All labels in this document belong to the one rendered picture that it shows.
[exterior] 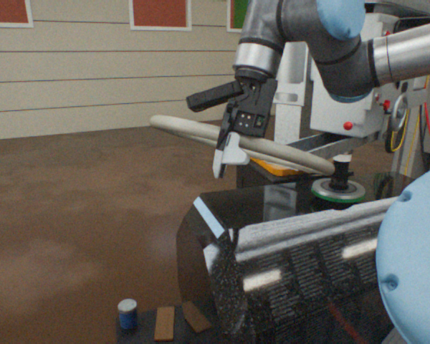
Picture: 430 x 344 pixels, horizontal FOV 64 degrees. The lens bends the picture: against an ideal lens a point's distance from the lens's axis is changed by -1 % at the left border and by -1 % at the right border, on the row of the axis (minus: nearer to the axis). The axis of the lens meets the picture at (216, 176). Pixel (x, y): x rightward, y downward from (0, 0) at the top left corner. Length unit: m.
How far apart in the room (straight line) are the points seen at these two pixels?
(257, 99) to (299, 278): 0.78
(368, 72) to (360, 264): 0.91
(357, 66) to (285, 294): 0.82
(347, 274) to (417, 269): 1.15
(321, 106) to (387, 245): 1.16
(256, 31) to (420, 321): 0.55
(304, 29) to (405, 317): 0.50
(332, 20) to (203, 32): 7.18
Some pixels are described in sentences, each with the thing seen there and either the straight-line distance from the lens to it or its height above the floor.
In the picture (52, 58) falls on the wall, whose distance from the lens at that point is 7.14.
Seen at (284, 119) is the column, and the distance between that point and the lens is 2.34.
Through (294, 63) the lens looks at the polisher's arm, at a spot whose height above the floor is 1.40.
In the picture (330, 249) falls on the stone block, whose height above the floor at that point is 0.76.
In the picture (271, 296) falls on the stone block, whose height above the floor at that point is 0.69.
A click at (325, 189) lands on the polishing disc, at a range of 1.51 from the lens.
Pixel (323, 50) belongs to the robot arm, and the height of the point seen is 1.47.
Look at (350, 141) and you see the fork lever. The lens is 1.39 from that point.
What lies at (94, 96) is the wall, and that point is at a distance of 7.22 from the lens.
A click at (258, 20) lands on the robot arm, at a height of 1.52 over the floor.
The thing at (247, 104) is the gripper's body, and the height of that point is 1.37.
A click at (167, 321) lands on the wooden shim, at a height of 0.03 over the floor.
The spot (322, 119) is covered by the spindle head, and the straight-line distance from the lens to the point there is 1.41.
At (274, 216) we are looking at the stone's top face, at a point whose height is 0.87.
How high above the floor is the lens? 1.46
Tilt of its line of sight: 20 degrees down
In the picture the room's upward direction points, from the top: straight up
